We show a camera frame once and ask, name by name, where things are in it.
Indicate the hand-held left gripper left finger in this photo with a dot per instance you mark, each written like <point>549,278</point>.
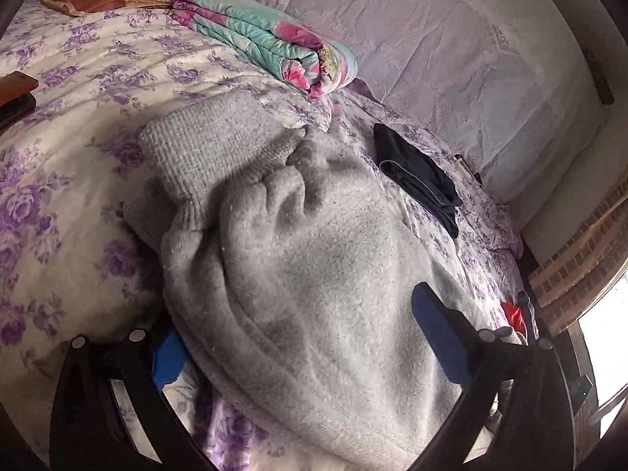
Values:
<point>169,358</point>

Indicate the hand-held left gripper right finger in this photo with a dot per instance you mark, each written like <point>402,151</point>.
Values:
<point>436,333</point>

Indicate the grey knitted sweater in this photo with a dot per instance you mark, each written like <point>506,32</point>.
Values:
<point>319,265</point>

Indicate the dark navy folded pants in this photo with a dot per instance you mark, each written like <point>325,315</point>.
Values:
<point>417,171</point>

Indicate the red cloth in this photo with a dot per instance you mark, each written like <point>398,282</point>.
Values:
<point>514,316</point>

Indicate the window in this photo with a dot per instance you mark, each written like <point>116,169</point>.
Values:
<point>606,353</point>

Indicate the purple floral bedspread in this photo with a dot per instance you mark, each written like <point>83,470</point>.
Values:
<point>73,181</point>

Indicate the black phone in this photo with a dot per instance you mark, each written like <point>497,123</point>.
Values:
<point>14,110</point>

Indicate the brown flat case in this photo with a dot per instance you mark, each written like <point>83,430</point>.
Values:
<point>14,86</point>

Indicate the folded teal pink floral quilt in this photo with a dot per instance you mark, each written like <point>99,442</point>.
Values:
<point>255,29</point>

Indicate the wooden bed frame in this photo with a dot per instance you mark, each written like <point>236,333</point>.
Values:
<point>466,167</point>

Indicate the white lace wall cloth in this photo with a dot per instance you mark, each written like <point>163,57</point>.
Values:
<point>417,44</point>

